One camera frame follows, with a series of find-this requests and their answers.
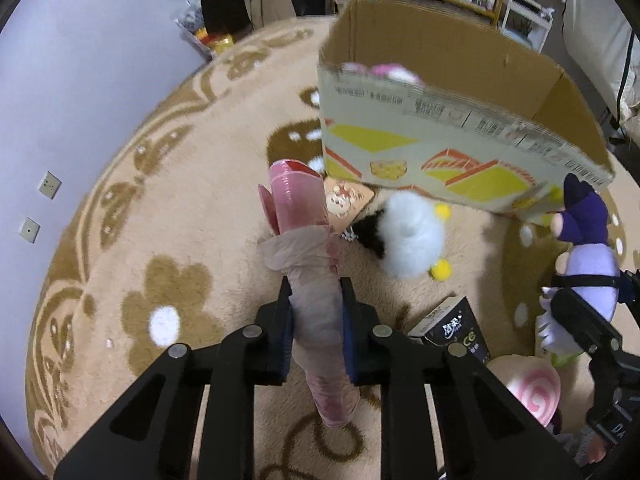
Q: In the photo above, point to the small patterned flat packet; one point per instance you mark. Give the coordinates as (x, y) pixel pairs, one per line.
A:
(345, 200)

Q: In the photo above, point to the clear bag of small goods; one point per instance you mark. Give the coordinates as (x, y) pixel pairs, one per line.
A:
(200, 30)

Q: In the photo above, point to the white fluffy plush toy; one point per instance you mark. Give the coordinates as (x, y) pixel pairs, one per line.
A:
(412, 232)

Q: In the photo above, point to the white trolley cart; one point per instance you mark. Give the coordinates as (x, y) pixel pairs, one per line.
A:
(527, 20)

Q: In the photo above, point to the black tissue box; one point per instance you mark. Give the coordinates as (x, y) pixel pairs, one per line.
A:
(452, 332)

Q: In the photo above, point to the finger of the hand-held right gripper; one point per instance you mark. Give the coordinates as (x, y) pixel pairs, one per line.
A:
(585, 281)
(582, 317)

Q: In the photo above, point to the white wall outlet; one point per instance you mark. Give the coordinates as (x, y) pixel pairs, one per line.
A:
(50, 185)
(29, 230)

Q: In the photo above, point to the large printed cardboard box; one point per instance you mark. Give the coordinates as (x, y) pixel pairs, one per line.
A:
(450, 125)

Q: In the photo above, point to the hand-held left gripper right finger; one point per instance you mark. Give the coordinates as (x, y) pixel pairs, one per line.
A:
(349, 347)

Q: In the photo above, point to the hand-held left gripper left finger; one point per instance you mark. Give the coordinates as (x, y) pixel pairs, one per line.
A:
(286, 345)

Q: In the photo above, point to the pink swirl plush toy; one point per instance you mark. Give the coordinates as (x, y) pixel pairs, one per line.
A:
(530, 390)

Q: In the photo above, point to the white hanging cloth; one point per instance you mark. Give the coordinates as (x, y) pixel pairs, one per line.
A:
(600, 35)

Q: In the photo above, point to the purple plush doll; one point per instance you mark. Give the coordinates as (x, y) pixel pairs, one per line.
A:
(587, 257)

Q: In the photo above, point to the beige floral rug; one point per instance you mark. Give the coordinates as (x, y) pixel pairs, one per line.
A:
(165, 230)

